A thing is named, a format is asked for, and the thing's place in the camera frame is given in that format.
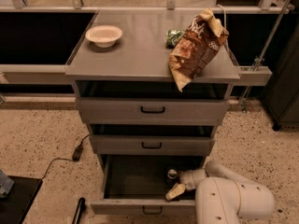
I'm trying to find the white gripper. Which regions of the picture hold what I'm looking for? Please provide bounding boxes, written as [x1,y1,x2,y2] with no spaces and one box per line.
[165,169,207,201]

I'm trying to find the redbull can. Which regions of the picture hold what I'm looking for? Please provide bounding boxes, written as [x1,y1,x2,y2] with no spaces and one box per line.
[166,169,178,186]

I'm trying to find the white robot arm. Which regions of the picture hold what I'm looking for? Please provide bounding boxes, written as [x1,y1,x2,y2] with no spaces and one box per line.
[165,161,275,224]

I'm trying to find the grey bottom drawer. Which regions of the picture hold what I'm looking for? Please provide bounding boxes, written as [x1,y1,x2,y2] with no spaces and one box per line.
[91,155,205,216]

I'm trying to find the grey drawer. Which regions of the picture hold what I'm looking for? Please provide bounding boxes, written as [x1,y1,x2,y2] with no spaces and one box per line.
[76,80,228,126]
[90,124,215,156]
[91,155,205,216]

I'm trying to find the grey middle drawer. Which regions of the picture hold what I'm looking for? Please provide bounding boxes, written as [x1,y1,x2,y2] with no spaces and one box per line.
[90,124,215,156]

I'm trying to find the grey drawer cabinet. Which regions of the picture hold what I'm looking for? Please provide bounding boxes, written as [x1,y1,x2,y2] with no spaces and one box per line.
[64,8,241,161]

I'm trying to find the grey top drawer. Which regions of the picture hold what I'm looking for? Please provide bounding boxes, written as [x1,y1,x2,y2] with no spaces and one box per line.
[76,80,228,126]

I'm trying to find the dark cabinet at right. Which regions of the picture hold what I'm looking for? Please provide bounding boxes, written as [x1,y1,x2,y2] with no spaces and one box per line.
[262,24,299,131]

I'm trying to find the brown chip bag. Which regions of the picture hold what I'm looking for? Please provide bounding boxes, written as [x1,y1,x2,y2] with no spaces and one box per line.
[168,8,229,91]

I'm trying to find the green crumpled snack bag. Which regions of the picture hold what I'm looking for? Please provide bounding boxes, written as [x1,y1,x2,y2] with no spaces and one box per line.
[165,29,184,47]

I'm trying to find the white bowl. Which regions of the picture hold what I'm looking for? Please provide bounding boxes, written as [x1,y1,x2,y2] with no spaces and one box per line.
[85,25,122,48]

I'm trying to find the blue grey object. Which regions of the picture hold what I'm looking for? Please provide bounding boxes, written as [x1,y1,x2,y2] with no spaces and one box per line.
[0,170,15,198]

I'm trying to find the metal diagonal pole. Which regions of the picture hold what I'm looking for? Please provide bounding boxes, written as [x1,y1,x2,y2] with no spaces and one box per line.
[238,0,291,112]

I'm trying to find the black cylindrical handle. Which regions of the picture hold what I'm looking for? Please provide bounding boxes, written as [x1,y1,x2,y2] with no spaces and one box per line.
[72,198,86,224]

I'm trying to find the black power adapter with cable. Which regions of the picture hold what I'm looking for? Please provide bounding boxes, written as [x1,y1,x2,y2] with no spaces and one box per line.
[41,134,89,179]

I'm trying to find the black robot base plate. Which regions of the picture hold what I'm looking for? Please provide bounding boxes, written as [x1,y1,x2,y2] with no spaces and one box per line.
[0,176,43,224]

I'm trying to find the white cable on counter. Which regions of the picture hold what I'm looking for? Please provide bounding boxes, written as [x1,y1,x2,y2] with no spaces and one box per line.
[214,4,240,67]

